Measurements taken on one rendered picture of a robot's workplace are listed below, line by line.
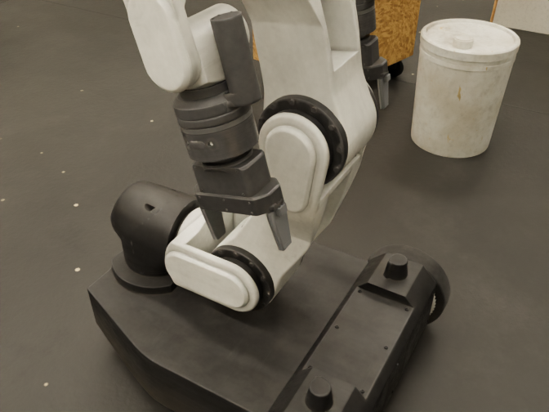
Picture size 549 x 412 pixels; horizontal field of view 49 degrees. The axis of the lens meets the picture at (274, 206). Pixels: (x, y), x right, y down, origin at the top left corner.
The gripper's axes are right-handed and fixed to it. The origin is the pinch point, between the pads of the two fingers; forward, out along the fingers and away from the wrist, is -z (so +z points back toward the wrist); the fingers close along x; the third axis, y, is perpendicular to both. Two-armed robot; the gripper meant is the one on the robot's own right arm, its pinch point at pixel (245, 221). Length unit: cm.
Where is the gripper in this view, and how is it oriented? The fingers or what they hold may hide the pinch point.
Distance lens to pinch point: 77.4
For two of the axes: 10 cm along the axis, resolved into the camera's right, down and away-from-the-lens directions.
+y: 5.2, -5.1, 6.8
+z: -2.2, -8.5, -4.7
